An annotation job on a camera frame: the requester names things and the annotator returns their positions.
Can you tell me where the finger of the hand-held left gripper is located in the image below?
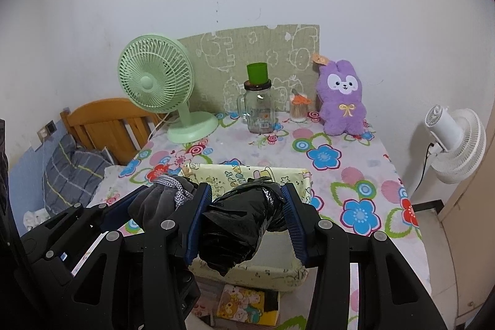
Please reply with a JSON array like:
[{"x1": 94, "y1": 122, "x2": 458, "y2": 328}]
[{"x1": 23, "y1": 188, "x2": 149, "y2": 257}]

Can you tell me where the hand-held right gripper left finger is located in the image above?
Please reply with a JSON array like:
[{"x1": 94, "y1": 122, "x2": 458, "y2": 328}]
[{"x1": 44, "y1": 183, "x2": 212, "y2": 330}]

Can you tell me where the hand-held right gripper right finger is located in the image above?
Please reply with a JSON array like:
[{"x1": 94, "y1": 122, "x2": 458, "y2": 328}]
[{"x1": 281, "y1": 183, "x2": 448, "y2": 330}]

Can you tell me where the black plastic bag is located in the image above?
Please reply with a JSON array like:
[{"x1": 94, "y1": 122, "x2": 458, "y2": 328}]
[{"x1": 199, "y1": 177, "x2": 289, "y2": 276}]

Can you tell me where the grey fleece glove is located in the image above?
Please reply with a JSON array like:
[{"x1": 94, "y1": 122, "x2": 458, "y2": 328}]
[{"x1": 127, "y1": 175, "x2": 200, "y2": 238}]

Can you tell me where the yellow cartoon fabric storage box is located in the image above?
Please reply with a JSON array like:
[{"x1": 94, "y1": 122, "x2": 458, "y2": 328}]
[{"x1": 182, "y1": 162, "x2": 313, "y2": 294}]

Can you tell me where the yellow cartoon pouch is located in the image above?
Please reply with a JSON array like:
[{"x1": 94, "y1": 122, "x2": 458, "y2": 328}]
[{"x1": 216, "y1": 284, "x2": 280, "y2": 328}]

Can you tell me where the white crumpled cloth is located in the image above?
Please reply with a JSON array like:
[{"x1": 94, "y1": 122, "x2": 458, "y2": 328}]
[{"x1": 23, "y1": 209, "x2": 49, "y2": 232}]

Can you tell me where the grey plaid pillow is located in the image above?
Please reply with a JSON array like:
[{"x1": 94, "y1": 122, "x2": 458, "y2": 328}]
[{"x1": 42, "y1": 133, "x2": 114, "y2": 216}]

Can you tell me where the pink white packet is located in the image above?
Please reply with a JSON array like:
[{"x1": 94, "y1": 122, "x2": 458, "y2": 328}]
[{"x1": 191, "y1": 278, "x2": 223, "y2": 319}]

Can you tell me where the floral tablecloth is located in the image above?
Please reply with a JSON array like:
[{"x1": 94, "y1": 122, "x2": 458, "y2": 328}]
[{"x1": 87, "y1": 111, "x2": 432, "y2": 330}]

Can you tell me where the wooden bed headboard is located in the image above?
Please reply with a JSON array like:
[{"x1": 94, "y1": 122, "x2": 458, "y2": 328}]
[{"x1": 60, "y1": 98, "x2": 171, "y2": 166}]

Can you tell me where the cotton swab box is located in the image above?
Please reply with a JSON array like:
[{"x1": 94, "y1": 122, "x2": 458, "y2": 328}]
[{"x1": 290, "y1": 89, "x2": 312, "y2": 123}]

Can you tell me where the glass mason jar mug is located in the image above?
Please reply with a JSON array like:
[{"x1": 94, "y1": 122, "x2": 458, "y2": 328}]
[{"x1": 237, "y1": 79, "x2": 276, "y2": 135}]

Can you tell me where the purple plush bunny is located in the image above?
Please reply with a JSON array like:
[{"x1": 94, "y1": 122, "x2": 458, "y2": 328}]
[{"x1": 312, "y1": 52, "x2": 367, "y2": 136}]

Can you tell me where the green desk fan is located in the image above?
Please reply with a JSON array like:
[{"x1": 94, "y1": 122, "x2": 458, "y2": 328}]
[{"x1": 118, "y1": 35, "x2": 220, "y2": 144}]

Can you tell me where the green plastic cup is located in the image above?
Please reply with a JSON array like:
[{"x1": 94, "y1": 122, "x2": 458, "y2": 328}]
[{"x1": 247, "y1": 62, "x2": 268, "y2": 84}]

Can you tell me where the green cartoon printed board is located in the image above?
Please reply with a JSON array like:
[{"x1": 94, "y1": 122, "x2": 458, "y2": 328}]
[{"x1": 177, "y1": 24, "x2": 321, "y2": 114}]

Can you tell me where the white clip fan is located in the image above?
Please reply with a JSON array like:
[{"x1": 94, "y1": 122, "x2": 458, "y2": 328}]
[{"x1": 424, "y1": 105, "x2": 487, "y2": 184}]

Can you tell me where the white fan cable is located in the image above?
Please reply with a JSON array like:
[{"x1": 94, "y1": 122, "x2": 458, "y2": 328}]
[{"x1": 146, "y1": 113, "x2": 171, "y2": 140}]

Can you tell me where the wall socket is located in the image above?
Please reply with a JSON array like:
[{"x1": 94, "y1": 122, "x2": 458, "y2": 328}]
[{"x1": 37, "y1": 120, "x2": 58, "y2": 141}]

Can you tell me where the black metal frame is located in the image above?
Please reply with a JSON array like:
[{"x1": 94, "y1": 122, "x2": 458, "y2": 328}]
[{"x1": 412, "y1": 199, "x2": 445, "y2": 215}]

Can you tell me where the black fan cable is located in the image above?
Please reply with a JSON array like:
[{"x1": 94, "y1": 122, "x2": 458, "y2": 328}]
[{"x1": 419, "y1": 142, "x2": 434, "y2": 201}]

